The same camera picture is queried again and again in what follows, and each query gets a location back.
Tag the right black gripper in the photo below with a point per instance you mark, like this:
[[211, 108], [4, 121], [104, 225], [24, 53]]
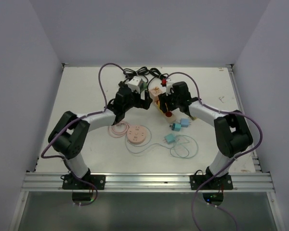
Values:
[[163, 98]]

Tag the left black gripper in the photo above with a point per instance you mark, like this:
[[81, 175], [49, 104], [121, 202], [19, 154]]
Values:
[[144, 103]]

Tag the beige wooden power strip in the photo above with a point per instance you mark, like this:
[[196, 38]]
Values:
[[169, 116]]

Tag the yellow cube adapter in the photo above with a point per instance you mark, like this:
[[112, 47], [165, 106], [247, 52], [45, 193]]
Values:
[[162, 107]]

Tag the light pink cube adapter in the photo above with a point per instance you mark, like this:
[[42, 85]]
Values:
[[154, 93]]

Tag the teal dual usb charger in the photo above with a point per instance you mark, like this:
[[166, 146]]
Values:
[[175, 126]]

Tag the pink round socket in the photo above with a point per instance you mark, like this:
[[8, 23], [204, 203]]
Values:
[[136, 134]]

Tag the light teal charger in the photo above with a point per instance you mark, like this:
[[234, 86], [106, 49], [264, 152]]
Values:
[[169, 139]]

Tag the light blue charger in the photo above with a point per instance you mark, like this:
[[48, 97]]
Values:
[[185, 122]]

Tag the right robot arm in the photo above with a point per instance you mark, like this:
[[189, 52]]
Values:
[[231, 130]]

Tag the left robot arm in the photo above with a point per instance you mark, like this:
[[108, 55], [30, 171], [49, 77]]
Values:
[[70, 132]]

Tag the dark green cube adapter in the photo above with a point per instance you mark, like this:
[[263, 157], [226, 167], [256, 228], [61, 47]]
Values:
[[143, 86]]

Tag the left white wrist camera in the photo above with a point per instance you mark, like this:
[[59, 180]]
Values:
[[134, 84]]

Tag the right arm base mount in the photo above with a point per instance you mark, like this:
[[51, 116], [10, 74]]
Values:
[[207, 180]]

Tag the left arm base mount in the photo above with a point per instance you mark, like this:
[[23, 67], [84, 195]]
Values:
[[70, 183]]

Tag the aluminium rail frame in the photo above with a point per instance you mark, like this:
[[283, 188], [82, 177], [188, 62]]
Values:
[[150, 182]]

